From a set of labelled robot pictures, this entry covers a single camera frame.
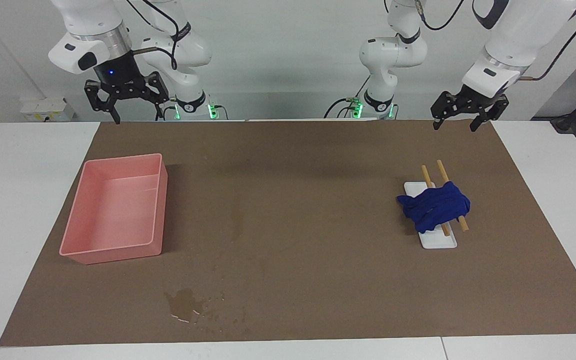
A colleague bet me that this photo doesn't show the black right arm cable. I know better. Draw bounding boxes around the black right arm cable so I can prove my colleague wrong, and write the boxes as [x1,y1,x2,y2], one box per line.
[126,0,179,71]

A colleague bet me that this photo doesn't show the pink plastic bin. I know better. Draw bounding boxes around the pink plastic bin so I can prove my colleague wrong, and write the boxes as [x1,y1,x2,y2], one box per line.
[59,153,169,265]

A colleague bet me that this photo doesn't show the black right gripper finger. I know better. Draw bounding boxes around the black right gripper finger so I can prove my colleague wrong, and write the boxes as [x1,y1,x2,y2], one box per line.
[84,80,121,125]
[140,71,170,107]

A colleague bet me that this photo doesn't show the white socket box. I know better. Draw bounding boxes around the white socket box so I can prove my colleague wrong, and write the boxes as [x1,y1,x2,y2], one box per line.
[20,97,75,122]

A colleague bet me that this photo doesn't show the white towel rack tray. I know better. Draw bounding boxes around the white towel rack tray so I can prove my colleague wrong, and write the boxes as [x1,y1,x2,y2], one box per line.
[404,181,458,250]

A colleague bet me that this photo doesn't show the black base cables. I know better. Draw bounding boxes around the black base cables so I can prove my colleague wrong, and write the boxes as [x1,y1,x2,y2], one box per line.
[324,75,371,119]

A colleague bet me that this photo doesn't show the wooden rack rod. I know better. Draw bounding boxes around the wooden rack rod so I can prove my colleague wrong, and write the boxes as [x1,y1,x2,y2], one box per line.
[436,159,469,232]
[421,165,451,237]

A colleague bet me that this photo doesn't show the brown table mat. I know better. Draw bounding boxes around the brown table mat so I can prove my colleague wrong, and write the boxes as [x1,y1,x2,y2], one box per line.
[0,119,576,347]

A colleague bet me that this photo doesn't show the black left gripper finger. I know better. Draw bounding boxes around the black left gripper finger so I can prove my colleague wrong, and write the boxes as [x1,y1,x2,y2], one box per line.
[430,91,462,131]
[469,95,510,133]

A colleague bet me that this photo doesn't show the water puddle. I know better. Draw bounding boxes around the water puddle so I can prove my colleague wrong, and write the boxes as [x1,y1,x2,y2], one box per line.
[164,288,226,324]

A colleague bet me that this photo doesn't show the blue towel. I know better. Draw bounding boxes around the blue towel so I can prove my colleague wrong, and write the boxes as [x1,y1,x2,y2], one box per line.
[396,181,471,234]

